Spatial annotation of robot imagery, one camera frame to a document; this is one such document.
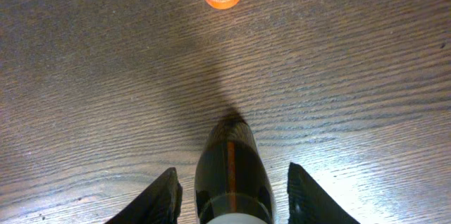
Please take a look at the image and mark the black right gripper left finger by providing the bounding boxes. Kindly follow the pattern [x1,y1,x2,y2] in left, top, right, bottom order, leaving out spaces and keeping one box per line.
[106,167,183,224]

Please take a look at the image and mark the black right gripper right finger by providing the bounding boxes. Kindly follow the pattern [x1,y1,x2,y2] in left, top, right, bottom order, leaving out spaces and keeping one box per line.
[287,163,359,224]

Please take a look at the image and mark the dark syrup bottle white cap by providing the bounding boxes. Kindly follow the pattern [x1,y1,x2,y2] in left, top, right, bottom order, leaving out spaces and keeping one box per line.
[194,116,275,223]

